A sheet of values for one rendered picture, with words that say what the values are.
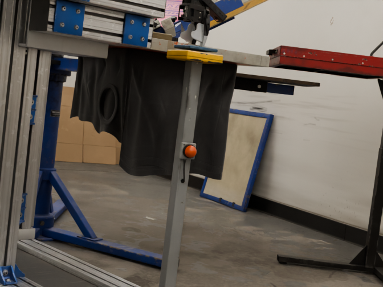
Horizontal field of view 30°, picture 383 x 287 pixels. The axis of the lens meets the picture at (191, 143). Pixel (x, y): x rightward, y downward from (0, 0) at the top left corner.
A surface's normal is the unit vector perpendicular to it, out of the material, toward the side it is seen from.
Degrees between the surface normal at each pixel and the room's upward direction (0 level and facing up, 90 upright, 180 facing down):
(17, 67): 90
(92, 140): 78
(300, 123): 90
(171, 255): 90
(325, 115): 90
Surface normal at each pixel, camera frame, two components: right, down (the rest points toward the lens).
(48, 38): 0.67, 0.14
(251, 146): -0.83, -0.25
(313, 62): 0.00, 0.07
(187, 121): 0.50, 0.12
